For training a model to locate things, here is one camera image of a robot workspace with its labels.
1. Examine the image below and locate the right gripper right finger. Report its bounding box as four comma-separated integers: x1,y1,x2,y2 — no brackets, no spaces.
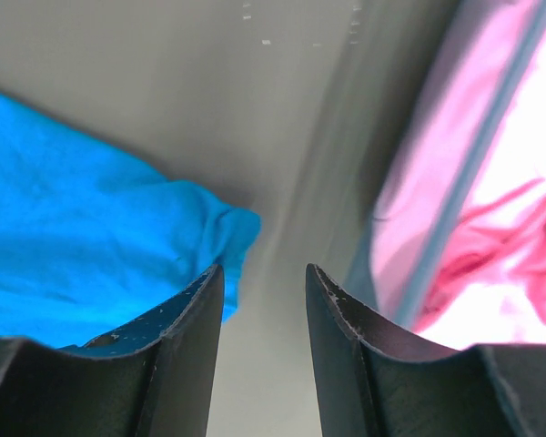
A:
306,264,496,436

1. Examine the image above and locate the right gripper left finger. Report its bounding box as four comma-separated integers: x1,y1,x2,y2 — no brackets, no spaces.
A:
63,265,224,436

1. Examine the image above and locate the blue t-shirt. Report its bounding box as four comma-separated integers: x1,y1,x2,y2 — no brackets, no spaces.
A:
0,94,260,348

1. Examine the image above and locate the blue-grey laundry basket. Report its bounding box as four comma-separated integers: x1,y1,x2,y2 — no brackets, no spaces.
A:
346,1,546,325

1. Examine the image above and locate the magenta t-shirt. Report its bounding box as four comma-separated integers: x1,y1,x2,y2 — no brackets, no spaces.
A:
412,179,546,331

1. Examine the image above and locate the pink t-shirt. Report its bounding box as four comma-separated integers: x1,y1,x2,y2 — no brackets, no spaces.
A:
372,0,546,350

